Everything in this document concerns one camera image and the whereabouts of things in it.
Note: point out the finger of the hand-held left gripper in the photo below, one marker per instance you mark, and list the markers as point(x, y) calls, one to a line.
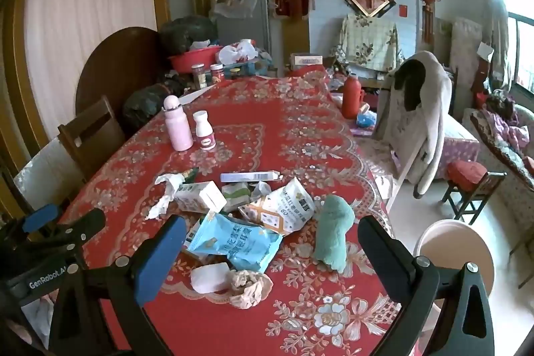
point(39, 217)
point(81, 224)

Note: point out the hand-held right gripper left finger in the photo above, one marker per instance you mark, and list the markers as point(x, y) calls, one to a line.
point(160, 256)

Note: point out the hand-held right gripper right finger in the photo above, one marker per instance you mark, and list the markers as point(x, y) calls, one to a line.
point(388, 256)

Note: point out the white packet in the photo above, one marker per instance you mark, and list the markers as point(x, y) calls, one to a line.
point(208, 277)

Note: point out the green towel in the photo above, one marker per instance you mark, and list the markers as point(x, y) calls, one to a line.
point(333, 231)

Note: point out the white tissue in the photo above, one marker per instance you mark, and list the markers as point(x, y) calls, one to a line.
point(167, 195)

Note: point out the beige plastic bucket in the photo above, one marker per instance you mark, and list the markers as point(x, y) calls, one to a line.
point(450, 243)

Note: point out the blue snack bag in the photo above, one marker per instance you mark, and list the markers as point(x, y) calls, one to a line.
point(233, 245)

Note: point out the dark green packet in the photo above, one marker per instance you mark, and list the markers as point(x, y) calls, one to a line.
point(192, 174)

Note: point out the green white carton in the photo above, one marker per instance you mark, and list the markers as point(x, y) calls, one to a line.
point(235, 193)

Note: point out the white orange snack bag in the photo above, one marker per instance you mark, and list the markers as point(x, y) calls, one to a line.
point(279, 208)

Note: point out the long white blue box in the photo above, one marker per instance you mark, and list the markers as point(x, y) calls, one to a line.
point(250, 176)

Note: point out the white chair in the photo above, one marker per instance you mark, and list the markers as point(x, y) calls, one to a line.
point(398, 185)

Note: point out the brown wooden chair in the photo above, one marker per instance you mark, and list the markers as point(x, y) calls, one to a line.
point(89, 139)

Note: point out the red stool cushion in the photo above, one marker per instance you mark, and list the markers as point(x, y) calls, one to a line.
point(467, 174)

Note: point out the small wooden stool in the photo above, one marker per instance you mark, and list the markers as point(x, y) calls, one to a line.
point(484, 189)

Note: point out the pink bottle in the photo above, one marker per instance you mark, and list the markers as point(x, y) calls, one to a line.
point(178, 130)

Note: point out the low bed with purple cloth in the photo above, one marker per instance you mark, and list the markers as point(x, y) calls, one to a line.
point(461, 149)

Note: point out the white bottle with red label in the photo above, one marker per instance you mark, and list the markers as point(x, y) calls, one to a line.
point(204, 130)

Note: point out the black bag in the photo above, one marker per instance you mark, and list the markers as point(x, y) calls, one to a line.
point(144, 101)
point(183, 30)

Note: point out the blue plastic bag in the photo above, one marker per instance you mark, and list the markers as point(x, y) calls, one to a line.
point(366, 119)

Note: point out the floral sofa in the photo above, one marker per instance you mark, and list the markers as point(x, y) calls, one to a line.
point(513, 164)

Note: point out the red floral tablecloth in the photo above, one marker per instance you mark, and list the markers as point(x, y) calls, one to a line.
point(267, 139)

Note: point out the red thermos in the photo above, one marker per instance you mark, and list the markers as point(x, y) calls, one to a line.
point(351, 97)

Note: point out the round wooden board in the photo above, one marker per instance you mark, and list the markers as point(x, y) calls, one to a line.
point(112, 64)

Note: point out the white paper sheet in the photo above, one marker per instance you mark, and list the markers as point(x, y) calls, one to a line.
point(192, 95)

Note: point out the pink clothes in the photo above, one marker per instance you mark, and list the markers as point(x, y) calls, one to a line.
point(502, 126)

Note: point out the red basin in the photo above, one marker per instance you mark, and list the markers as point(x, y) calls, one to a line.
point(187, 60)

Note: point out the cardboard box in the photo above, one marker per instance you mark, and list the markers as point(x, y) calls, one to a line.
point(306, 59)

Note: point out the white plastic bag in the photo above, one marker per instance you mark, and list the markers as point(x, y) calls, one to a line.
point(233, 53)

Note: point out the floral cloth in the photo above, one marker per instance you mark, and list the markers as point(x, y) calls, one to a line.
point(367, 39)

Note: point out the upright floral mattress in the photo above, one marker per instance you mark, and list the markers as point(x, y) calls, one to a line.
point(465, 43)

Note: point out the window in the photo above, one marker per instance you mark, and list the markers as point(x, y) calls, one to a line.
point(521, 47)

